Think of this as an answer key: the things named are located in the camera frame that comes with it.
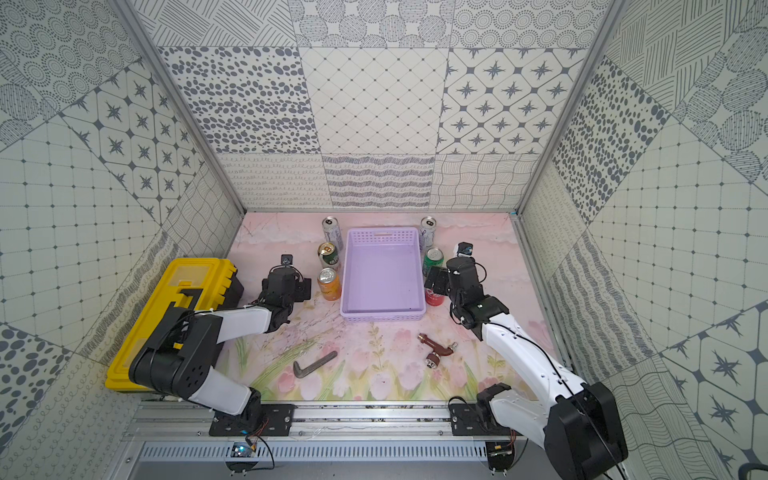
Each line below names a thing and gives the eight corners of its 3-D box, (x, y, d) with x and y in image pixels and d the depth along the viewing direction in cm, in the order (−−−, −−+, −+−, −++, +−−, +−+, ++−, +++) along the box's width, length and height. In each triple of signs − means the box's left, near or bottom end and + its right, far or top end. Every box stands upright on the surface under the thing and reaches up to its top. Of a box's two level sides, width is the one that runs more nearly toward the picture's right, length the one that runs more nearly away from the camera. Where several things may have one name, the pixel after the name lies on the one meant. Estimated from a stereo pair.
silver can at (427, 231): (419, 254, 109) (422, 228, 98) (418, 242, 113) (421, 216, 102) (432, 254, 109) (437, 228, 98) (431, 242, 113) (435, 216, 102)
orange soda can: (321, 301, 96) (315, 285, 89) (324, 284, 101) (319, 267, 93) (339, 301, 96) (334, 285, 89) (342, 284, 101) (337, 267, 93)
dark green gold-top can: (323, 273, 103) (316, 255, 95) (325, 261, 107) (319, 242, 98) (339, 273, 103) (334, 255, 95) (341, 261, 107) (336, 242, 98)
